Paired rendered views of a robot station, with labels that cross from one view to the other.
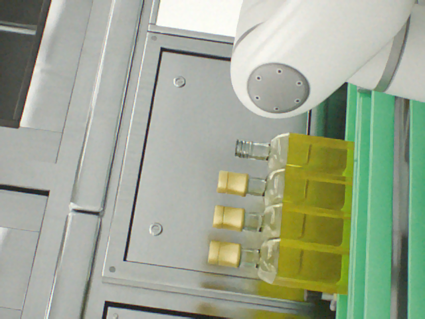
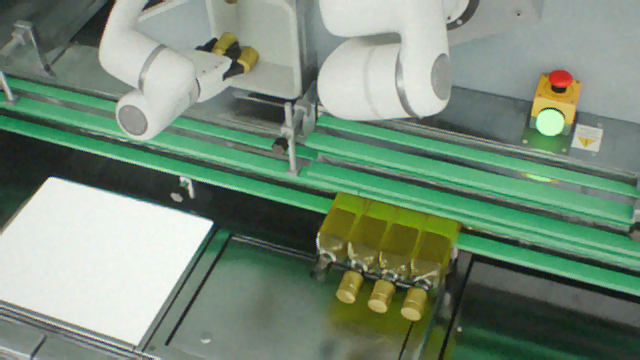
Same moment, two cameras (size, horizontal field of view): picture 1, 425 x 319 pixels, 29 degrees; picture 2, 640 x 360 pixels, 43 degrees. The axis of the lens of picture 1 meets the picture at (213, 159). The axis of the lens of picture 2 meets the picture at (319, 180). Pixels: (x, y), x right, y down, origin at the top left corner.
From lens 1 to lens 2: 0.75 m
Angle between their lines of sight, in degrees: 38
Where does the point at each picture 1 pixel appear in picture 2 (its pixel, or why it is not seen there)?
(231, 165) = (304, 313)
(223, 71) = (207, 300)
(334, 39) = (438, 16)
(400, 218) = (434, 156)
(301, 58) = (438, 44)
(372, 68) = not seen: hidden behind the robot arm
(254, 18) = (385, 73)
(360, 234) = (426, 197)
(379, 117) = (347, 148)
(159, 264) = not seen: outside the picture
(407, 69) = not seen: hidden behind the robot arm
